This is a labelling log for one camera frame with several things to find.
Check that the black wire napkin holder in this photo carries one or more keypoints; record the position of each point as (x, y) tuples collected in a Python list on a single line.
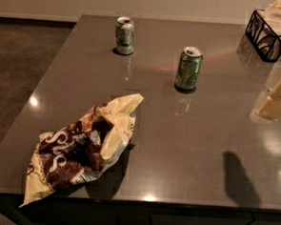
[(265, 36)]

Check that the napkins in holder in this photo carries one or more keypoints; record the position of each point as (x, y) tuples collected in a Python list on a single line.
[(280, 14)]

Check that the brown yellow chip bag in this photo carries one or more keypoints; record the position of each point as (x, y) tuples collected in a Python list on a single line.
[(82, 151)]

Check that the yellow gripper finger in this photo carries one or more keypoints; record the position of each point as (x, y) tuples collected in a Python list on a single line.
[(280, 94)]

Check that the white green 7up can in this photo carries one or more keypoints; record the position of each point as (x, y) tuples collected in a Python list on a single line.
[(124, 29)]

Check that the green soda can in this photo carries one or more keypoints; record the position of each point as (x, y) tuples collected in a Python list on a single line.
[(190, 62)]

